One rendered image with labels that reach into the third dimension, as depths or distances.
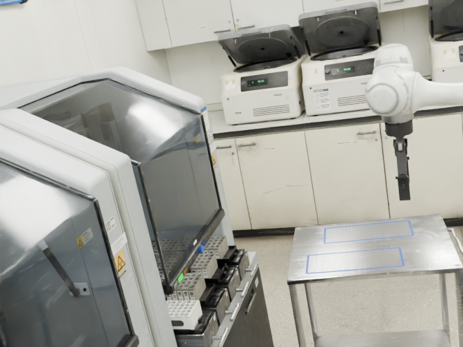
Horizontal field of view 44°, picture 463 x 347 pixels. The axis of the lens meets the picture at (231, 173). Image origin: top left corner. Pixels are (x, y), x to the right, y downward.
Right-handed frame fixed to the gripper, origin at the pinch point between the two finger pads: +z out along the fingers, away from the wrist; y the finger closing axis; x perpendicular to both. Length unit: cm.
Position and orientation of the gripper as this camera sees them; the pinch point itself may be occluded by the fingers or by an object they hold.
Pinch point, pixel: (404, 187)
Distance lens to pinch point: 173.1
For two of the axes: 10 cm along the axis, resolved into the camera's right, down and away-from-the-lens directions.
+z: 1.8, 9.3, 3.1
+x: -9.5, 0.8, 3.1
